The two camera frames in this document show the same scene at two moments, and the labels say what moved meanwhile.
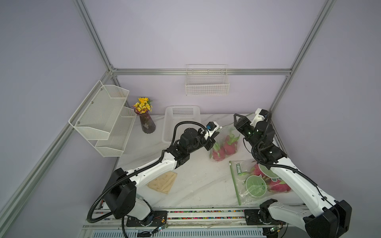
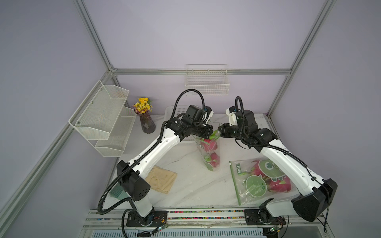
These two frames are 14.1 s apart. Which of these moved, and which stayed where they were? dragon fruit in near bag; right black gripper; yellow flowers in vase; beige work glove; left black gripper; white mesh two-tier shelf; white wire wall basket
Moved: right black gripper; left black gripper
Stayed: white mesh two-tier shelf; dragon fruit in near bag; yellow flowers in vase; beige work glove; white wire wall basket
